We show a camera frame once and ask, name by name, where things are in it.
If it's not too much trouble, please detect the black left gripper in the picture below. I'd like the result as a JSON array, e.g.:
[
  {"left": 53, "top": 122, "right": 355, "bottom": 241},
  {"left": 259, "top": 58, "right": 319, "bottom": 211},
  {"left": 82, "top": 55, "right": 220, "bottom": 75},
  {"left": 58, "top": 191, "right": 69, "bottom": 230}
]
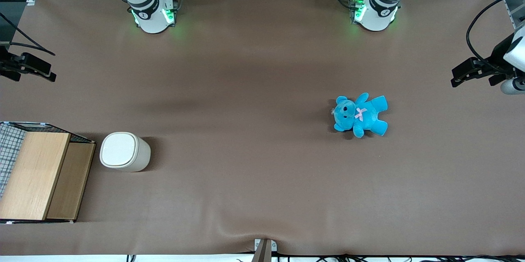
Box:
[{"left": 451, "top": 32, "right": 516, "bottom": 88}]

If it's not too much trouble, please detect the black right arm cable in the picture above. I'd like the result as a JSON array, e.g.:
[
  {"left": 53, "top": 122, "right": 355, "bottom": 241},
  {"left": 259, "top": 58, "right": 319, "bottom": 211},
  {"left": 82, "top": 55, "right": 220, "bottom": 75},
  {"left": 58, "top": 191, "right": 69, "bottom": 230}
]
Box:
[{"left": 0, "top": 13, "right": 56, "bottom": 57}]

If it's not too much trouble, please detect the brown table mat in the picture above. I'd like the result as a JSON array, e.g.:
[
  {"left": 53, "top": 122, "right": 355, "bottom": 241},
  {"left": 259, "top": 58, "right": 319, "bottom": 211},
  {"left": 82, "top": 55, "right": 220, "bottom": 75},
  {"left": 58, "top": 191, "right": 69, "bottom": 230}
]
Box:
[{"left": 0, "top": 0, "right": 525, "bottom": 257}]

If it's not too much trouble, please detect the grey metal table bracket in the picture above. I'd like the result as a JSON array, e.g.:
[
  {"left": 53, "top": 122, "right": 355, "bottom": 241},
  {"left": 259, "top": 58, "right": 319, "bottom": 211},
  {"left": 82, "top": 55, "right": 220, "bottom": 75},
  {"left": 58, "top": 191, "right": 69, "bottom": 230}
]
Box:
[{"left": 252, "top": 238, "right": 278, "bottom": 262}]

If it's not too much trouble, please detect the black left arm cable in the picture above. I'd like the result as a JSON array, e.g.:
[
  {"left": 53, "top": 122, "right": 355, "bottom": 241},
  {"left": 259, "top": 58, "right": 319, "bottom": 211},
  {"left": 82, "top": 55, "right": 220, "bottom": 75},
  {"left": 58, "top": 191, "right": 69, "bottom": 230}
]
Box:
[{"left": 466, "top": 0, "right": 525, "bottom": 72}]

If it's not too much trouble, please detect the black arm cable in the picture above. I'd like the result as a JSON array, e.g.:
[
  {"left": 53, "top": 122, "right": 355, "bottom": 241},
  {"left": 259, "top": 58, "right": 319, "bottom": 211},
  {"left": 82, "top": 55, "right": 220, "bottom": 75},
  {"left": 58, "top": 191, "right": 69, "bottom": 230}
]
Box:
[
  {"left": 466, "top": 0, "right": 525, "bottom": 72},
  {"left": 0, "top": 13, "right": 56, "bottom": 57}
]

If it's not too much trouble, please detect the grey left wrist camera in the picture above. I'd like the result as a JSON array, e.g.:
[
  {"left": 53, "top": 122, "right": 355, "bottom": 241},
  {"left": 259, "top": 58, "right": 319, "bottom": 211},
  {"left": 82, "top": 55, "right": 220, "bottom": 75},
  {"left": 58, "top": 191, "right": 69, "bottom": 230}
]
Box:
[{"left": 500, "top": 77, "right": 525, "bottom": 96}]

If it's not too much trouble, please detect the wooden stepped shelf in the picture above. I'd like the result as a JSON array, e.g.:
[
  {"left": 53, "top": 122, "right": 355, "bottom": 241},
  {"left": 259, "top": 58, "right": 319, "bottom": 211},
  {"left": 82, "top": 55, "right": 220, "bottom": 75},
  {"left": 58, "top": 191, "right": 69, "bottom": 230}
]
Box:
[{"left": 0, "top": 131, "right": 97, "bottom": 224}]

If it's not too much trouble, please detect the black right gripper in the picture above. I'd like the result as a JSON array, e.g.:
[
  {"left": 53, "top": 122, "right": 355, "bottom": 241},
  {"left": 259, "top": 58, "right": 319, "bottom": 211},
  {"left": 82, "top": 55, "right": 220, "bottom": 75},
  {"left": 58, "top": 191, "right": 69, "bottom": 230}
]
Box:
[{"left": 0, "top": 46, "right": 57, "bottom": 82}]

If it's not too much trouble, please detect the blue teddy bear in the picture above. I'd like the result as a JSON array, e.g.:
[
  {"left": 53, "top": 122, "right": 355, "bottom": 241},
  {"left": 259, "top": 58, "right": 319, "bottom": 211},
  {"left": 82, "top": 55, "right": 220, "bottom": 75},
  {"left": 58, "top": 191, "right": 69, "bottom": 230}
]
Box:
[{"left": 333, "top": 92, "right": 389, "bottom": 139}]

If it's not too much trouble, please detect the white lidded trash can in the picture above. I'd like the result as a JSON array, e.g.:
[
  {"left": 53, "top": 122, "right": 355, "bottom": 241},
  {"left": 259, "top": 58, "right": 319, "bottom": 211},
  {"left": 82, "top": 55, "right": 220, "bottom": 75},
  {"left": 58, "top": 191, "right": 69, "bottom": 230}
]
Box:
[{"left": 100, "top": 132, "right": 151, "bottom": 173}]

